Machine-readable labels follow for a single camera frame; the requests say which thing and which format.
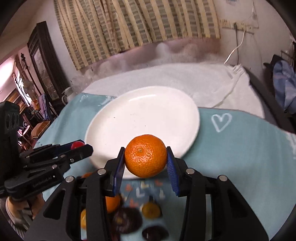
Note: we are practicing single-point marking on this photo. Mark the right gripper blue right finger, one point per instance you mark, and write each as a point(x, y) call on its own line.
point(173, 171)

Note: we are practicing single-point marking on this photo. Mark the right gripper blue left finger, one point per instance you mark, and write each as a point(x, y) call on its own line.
point(118, 171)

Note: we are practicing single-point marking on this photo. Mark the small orange mandarin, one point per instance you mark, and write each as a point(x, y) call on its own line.
point(145, 156)

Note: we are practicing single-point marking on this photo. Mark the large orange tangerine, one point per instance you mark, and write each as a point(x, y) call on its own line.
point(113, 203)

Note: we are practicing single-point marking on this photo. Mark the yellow-green round fruit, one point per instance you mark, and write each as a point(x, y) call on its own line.
point(151, 210)

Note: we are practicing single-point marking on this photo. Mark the dark purple mangosteen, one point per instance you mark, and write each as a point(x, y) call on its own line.
point(126, 220)

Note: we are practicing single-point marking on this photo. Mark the dark purple plum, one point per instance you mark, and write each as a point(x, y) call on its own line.
point(155, 233)

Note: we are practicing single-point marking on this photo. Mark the yellow-orange persimmon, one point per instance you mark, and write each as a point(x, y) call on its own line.
point(83, 219)

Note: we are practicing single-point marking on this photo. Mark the person's left hand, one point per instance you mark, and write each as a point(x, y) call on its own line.
point(15, 208)

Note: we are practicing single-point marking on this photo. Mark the white round plate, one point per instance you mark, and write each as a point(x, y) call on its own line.
point(161, 111)

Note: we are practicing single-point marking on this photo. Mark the teal heart-print blanket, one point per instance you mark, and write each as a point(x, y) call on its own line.
point(257, 157)

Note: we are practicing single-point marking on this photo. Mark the white towel cloth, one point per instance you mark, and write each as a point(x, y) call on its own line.
point(210, 85)

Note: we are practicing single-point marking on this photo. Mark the dark framed mirror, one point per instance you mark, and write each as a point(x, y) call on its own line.
point(46, 64)

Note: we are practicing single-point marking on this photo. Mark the striped checked curtain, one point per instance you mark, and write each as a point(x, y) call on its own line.
point(96, 30)

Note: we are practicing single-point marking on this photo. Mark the blue clothes pile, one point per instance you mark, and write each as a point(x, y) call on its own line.
point(284, 85)

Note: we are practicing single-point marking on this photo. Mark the white power strip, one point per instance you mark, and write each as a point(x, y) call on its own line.
point(239, 25)

